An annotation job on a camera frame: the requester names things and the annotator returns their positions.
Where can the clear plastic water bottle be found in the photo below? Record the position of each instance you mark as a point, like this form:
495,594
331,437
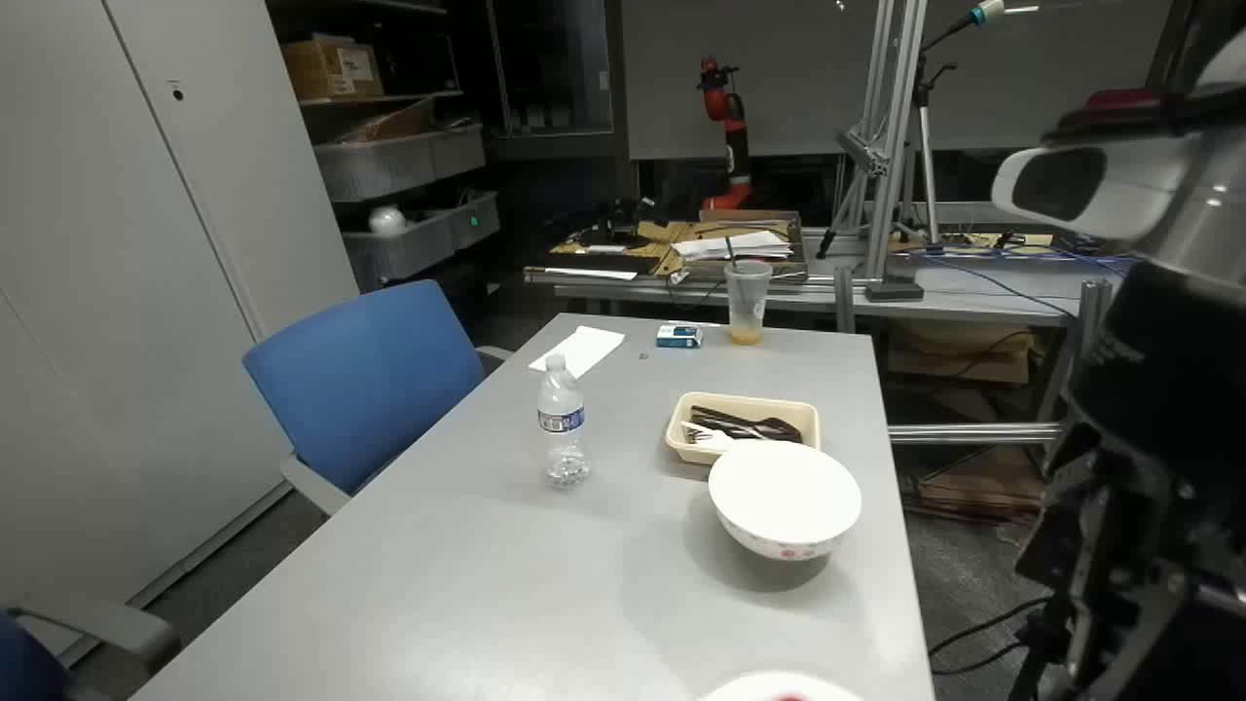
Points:
563,429

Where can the cardboard box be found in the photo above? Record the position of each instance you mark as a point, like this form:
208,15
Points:
331,70

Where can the white plastic cutlery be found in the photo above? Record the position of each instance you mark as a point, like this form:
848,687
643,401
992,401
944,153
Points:
705,443

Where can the blue office chair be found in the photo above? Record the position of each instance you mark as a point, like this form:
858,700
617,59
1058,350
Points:
357,382
80,628

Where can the grey storage bin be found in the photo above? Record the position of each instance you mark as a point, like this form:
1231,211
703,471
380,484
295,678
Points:
390,158
413,245

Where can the clear plastic cup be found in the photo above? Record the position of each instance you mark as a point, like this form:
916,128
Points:
751,307

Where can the pile of brown papers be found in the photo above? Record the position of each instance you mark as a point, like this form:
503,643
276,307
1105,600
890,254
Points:
674,245

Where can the grey cluttered workbench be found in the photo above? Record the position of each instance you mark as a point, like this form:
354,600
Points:
961,297

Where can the white paper sheet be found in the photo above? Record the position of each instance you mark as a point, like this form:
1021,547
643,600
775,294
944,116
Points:
579,351

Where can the black plastic forks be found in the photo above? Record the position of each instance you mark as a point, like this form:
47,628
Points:
744,421

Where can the white cabinet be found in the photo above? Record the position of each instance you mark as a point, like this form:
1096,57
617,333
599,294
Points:
119,324

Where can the small blue white box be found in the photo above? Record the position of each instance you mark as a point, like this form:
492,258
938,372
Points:
679,337

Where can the aluminium profile frame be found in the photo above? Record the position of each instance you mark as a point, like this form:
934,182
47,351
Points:
895,131

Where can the beige cutlery tray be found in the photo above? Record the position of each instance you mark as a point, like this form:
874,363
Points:
805,419

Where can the red fire extinguisher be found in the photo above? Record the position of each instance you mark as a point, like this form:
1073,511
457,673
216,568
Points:
725,118

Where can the tripod stand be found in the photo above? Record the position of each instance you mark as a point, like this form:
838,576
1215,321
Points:
929,141

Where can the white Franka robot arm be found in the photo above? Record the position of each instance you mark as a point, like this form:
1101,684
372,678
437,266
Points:
1171,393

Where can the white bowl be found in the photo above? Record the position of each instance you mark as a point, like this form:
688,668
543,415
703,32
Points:
784,501

